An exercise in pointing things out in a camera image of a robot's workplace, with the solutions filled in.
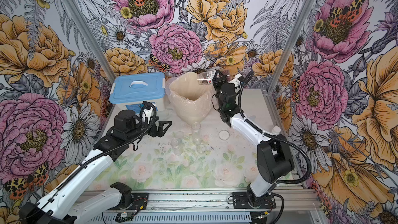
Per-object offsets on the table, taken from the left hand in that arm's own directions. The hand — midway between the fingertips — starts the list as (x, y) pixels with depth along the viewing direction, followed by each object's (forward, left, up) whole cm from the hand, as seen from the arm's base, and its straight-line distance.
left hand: (163, 124), depth 75 cm
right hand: (+22, -24, +12) cm, 35 cm away
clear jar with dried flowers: (+1, -15, -8) cm, 17 cm away
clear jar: (0, -4, -23) cm, 23 cm away
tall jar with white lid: (+23, -20, +9) cm, 32 cm away
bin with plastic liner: (+13, -13, +3) cm, 18 cm away
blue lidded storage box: (+28, +27, -6) cm, 39 cm away
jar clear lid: (-1, -17, -23) cm, 29 cm away
